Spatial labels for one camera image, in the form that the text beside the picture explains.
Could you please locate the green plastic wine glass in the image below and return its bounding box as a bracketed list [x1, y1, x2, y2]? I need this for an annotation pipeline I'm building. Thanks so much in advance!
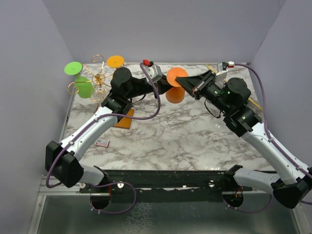
[64, 61, 94, 99]

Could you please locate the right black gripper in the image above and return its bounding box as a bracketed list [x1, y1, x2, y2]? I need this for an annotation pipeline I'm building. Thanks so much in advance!
[176, 69, 231, 114]

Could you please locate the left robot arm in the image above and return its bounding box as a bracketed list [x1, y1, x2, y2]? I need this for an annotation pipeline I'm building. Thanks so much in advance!
[45, 63, 171, 193]

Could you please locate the yellow plastic wine glass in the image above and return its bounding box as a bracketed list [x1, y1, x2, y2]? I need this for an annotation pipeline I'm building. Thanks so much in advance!
[106, 55, 124, 68]

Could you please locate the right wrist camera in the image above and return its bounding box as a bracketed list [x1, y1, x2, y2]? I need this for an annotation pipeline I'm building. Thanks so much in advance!
[216, 61, 235, 81]

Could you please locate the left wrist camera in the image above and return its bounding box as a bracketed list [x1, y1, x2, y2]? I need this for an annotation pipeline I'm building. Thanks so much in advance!
[140, 59, 163, 84]

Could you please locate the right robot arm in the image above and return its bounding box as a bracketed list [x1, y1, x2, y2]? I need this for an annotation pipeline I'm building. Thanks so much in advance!
[175, 71, 312, 209]

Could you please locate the gold wire glass rack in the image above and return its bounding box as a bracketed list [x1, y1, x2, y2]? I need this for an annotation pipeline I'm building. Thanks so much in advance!
[64, 54, 125, 129]

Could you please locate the small red white box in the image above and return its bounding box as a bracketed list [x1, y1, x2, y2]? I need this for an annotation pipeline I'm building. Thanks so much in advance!
[95, 139, 110, 148]

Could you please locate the clear wine glass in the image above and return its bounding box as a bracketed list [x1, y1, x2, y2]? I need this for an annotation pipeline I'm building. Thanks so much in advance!
[90, 87, 109, 102]

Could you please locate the small whiteboard on stand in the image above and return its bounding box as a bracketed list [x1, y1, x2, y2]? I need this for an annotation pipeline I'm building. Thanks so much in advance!
[206, 64, 262, 112]

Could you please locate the orange plastic wine glass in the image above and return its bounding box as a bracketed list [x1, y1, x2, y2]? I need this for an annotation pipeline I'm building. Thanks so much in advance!
[165, 67, 188, 104]

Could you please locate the black metal base rail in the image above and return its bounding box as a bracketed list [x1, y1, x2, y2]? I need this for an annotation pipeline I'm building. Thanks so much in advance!
[78, 168, 278, 203]

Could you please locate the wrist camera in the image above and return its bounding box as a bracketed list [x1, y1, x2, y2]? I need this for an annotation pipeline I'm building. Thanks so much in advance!
[140, 59, 163, 84]
[216, 61, 235, 81]

